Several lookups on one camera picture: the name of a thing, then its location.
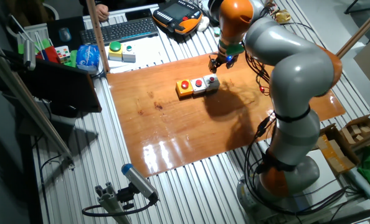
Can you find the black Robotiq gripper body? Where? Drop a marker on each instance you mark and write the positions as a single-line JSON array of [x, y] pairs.
[[224, 59]]

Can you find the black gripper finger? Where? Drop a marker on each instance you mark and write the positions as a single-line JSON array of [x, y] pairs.
[[213, 66], [230, 65]]

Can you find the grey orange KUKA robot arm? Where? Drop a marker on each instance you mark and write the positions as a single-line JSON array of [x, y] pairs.
[[300, 74]]

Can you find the bare person hand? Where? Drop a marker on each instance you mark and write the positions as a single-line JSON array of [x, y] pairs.
[[101, 13]]

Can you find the grey box small red button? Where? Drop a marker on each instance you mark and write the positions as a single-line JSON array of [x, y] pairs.
[[211, 82]]

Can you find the grey box red mushroom button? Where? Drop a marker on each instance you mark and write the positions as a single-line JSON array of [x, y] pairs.
[[198, 86]]

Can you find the small teal cup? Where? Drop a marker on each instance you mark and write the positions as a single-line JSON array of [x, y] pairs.
[[216, 32]]

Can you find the yellow box red mushroom button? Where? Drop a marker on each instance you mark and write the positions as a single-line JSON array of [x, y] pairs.
[[184, 88]]

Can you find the white rounded object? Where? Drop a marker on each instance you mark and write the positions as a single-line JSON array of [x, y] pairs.
[[203, 24]]

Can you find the white paper sheet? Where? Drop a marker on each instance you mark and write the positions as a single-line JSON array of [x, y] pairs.
[[154, 51]]

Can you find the orange black teach pendant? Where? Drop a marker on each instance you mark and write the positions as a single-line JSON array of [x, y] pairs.
[[177, 15]]

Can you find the gold foil wrapper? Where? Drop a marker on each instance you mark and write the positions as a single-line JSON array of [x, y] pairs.
[[282, 16]]

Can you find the grey box small green button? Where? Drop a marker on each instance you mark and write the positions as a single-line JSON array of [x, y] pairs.
[[129, 54]]

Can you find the glossy wooden board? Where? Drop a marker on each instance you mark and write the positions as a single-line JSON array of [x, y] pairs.
[[160, 133]]

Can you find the black smartphone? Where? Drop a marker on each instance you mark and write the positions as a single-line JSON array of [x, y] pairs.
[[138, 14]]

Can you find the yellow box green mushroom button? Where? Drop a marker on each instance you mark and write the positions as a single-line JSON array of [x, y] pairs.
[[115, 51]]

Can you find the black computer keyboard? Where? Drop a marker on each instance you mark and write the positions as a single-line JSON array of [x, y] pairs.
[[119, 30]]

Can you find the blue plastic tissue pack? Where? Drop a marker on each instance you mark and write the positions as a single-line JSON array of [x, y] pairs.
[[88, 56]]

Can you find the open brown cardboard box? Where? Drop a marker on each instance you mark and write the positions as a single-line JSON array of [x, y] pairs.
[[336, 155]]

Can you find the cardboard box with wooden blocks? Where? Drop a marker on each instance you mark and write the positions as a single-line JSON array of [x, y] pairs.
[[359, 129]]

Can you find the white Rubik's cube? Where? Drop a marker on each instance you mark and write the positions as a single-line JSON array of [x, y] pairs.
[[62, 53]]

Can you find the grey computer mouse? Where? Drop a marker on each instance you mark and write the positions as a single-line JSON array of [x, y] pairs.
[[64, 34]]

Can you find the black flat monitor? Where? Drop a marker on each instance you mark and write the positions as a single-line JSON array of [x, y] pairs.
[[60, 87]]

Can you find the red plastic object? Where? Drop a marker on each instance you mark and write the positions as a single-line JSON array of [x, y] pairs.
[[49, 54]]

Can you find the black mouse pad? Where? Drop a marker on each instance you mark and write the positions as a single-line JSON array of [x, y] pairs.
[[52, 31]]

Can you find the short aluminium profile stand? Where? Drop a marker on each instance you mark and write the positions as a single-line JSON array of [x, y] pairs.
[[110, 202]]

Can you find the green plastic container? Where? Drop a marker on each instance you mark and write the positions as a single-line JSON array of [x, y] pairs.
[[22, 48]]

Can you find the white thin stick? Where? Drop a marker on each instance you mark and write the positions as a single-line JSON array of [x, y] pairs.
[[23, 29]]

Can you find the green wrist mount plate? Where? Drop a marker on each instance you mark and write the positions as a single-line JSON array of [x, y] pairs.
[[234, 49]]

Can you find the grey camera with blue end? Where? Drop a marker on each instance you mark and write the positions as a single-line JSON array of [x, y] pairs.
[[138, 181]]

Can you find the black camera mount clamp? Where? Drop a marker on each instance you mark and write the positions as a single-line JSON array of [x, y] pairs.
[[125, 196]]

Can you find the grey depth camera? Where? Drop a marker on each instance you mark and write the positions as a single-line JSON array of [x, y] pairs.
[[29, 55]]

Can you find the long aluminium frame beam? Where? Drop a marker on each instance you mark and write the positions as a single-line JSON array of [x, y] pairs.
[[26, 102]]

